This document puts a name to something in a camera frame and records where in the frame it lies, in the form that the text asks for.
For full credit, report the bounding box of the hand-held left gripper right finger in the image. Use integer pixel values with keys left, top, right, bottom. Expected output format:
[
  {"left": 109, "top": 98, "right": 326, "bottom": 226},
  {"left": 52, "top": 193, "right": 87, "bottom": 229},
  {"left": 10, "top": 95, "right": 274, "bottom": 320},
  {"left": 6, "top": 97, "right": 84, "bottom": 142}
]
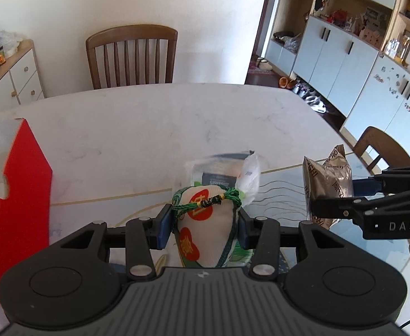
[{"left": 237, "top": 209, "right": 345, "bottom": 280}]

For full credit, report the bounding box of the pale blue cabinet with stickers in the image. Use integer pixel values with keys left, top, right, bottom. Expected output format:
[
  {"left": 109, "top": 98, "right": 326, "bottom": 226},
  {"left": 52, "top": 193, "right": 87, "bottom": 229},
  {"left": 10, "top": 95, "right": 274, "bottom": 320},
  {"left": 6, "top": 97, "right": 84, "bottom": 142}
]
[{"left": 339, "top": 54, "right": 410, "bottom": 169}]

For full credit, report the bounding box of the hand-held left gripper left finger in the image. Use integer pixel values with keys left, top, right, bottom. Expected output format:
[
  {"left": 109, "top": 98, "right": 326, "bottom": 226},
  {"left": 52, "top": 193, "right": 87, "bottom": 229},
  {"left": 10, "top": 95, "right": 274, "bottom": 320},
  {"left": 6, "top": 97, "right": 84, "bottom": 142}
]
[{"left": 63, "top": 204, "right": 174, "bottom": 281}]

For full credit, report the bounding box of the tall pale blue cabinet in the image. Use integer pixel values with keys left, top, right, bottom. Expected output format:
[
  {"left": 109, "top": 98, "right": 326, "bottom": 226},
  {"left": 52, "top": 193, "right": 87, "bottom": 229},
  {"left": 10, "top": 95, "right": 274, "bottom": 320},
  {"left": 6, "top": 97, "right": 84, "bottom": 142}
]
[{"left": 292, "top": 15, "right": 381, "bottom": 118}]

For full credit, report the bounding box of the white drawer cabinet wooden top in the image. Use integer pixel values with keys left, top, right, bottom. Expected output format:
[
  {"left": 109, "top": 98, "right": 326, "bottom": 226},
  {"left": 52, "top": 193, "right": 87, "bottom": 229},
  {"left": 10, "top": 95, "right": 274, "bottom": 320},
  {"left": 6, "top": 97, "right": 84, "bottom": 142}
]
[{"left": 0, "top": 40, "right": 45, "bottom": 108}]

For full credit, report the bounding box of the white crumpled plastic bag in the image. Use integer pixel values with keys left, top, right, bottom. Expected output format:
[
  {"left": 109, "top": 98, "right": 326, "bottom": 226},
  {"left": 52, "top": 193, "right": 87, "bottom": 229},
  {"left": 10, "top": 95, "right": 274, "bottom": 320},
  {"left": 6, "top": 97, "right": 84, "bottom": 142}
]
[{"left": 0, "top": 30, "right": 21, "bottom": 57}]

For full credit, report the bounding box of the crumpled clear plastic bag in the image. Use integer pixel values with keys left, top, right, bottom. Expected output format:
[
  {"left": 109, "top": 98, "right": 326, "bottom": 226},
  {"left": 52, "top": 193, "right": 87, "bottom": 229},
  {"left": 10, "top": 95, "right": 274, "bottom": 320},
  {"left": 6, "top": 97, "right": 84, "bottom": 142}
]
[{"left": 283, "top": 34, "right": 302, "bottom": 52}]

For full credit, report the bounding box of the low pale blue cabinet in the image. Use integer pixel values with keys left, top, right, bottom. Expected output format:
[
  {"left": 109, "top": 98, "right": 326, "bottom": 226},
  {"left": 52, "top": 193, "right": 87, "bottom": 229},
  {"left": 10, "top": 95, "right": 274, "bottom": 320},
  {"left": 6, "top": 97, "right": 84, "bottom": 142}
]
[{"left": 264, "top": 38, "right": 298, "bottom": 78}]

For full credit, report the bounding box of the silver foil snack packet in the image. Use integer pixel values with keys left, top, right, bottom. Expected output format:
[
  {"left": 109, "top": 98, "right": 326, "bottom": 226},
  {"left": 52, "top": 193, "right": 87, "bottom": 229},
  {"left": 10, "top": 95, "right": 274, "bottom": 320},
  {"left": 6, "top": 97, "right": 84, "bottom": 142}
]
[{"left": 302, "top": 144, "right": 353, "bottom": 231}]

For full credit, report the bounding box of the white embroidered sachet green cord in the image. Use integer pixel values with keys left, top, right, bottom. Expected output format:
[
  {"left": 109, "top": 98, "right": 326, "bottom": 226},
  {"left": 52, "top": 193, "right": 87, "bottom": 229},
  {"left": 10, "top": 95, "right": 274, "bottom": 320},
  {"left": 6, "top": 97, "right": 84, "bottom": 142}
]
[{"left": 172, "top": 184, "right": 244, "bottom": 269}]

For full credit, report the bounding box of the glass jar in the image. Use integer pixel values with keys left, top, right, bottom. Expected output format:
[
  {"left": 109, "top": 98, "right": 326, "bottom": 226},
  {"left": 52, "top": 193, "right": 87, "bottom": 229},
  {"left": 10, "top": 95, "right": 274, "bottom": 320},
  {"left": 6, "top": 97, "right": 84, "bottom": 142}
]
[{"left": 399, "top": 35, "right": 410, "bottom": 61}]

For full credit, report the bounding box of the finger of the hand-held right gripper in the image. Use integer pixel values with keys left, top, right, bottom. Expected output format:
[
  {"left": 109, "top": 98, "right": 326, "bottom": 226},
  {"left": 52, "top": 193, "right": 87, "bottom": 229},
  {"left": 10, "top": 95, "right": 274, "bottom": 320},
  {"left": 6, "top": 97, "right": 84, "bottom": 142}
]
[
  {"left": 308, "top": 186, "right": 410, "bottom": 223},
  {"left": 352, "top": 164, "right": 410, "bottom": 197}
]

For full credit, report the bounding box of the wooden slat-back chair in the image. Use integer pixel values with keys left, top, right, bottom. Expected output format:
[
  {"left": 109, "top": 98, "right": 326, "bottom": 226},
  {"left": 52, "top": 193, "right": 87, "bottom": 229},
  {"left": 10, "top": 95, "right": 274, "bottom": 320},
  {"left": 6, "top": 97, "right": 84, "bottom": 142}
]
[
  {"left": 85, "top": 24, "right": 179, "bottom": 90},
  {"left": 352, "top": 126, "right": 410, "bottom": 176}
]

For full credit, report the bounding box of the red cardboard box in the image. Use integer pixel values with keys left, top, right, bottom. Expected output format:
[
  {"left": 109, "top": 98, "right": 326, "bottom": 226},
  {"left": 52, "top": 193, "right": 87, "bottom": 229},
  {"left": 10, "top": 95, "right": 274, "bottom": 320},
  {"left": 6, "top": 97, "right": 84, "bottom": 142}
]
[{"left": 0, "top": 117, "right": 53, "bottom": 292}]

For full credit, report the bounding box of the clear plastic bag dark card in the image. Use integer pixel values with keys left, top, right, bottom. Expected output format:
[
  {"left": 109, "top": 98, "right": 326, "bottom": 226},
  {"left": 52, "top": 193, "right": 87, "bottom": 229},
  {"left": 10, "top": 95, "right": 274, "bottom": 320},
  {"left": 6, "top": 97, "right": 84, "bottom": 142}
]
[{"left": 183, "top": 150, "right": 262, "bottom": 208}]

